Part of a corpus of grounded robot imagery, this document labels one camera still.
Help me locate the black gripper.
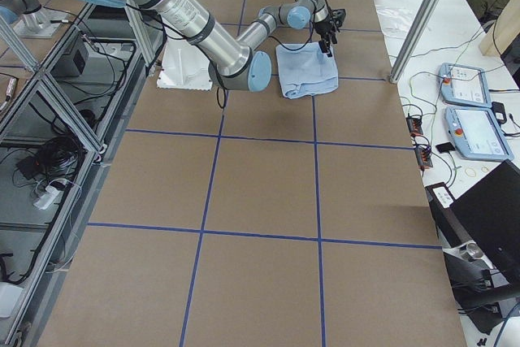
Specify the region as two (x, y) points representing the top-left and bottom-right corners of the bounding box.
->
(314, 6), (347, 54)

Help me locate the light blue button-up shirt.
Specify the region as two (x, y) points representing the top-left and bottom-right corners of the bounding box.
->
(275, 42), (339, 99)

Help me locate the clear plastic bag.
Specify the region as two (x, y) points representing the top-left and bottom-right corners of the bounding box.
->
(375, 5), (415, 39)

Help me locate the grey USB hub left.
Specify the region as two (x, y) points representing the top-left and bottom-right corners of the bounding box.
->
(405, 115), (424, 137)

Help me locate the grey usb hub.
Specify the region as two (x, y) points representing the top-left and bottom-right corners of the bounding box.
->
(414, 144), (433, 171)
(405, 115), (424, 137)

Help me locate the blue teach pendant upper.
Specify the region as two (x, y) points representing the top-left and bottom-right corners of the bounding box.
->
(438, 63), (492, 108)

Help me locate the blue teach pendant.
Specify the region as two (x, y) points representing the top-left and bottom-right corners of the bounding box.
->
(444, 106), (514, 162)
(438, 63), (492, 108)

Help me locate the grey USB hub right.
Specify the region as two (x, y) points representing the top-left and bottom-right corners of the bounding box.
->
(414, 144), (433, 171)

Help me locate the blue teach pendant lower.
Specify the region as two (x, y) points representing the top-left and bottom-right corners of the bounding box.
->
(444, 106), (514, 162)

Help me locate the wooden board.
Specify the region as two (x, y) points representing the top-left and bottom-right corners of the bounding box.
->
(479, 0), (520, 57)

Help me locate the black box with label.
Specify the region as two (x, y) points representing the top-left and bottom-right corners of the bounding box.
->
(425, 182), (475, 248)

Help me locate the black laptop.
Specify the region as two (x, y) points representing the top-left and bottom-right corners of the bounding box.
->
(450, 160), (519, 282)

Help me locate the white power strip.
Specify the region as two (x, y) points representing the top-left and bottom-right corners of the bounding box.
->
(33, 182), (64, 210)

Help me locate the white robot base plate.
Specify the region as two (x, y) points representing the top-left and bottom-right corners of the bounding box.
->
(157, 39), (213, 91)

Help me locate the grey aluminium frame post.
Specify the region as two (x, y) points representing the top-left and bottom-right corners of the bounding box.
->
(388, 0), (439, 84)

